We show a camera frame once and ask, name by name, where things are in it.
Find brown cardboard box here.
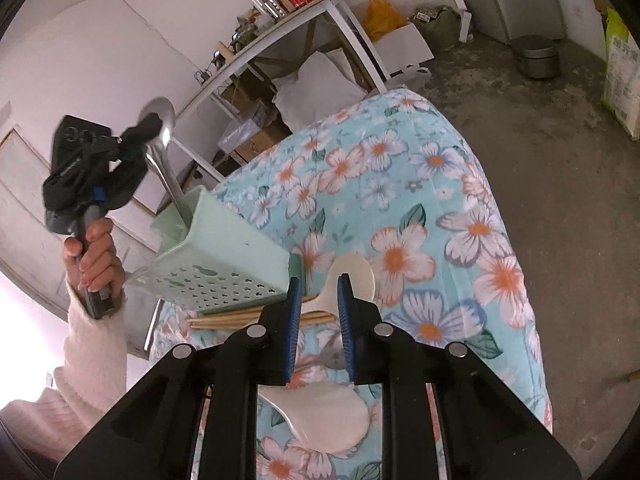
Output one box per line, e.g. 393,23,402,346
217,80,293,161

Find yellow rice bag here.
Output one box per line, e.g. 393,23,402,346
600,7,640,141

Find white long table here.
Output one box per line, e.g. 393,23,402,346
177,0,396,186

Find white plastic bags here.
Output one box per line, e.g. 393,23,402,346
272,52,373,131

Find wooden chopstick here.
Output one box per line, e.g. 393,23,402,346
189,309,335,325
190,316,335,332

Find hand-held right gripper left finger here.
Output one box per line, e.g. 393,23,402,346
55,276,303,480

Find white flat box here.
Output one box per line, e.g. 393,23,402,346
445,0,473,43

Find person's left hand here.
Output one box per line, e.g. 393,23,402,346
61,216,127,295

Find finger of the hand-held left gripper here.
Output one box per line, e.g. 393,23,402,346
116,136,151,167
131,111,166,145

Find floral blanket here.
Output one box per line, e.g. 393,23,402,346
150,87,553,480

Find grey rice cooker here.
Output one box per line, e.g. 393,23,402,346
512,35,561,80

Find plastic wrapped box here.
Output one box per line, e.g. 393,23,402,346
217,110,266,153

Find white open box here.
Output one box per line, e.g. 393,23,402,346
350,2,433,83

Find person's left forearm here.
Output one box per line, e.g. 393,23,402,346
0,280,132,461

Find grey refrigerator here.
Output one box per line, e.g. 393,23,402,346
477,0,568,43

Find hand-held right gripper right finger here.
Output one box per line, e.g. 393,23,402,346
336,273,583,480

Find mint green utensil holder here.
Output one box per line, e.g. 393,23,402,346
122,185,292,318

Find green canvas bag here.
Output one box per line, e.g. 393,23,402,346
412,5,463,51

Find metal spoon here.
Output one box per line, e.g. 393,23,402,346
137,96,201,223

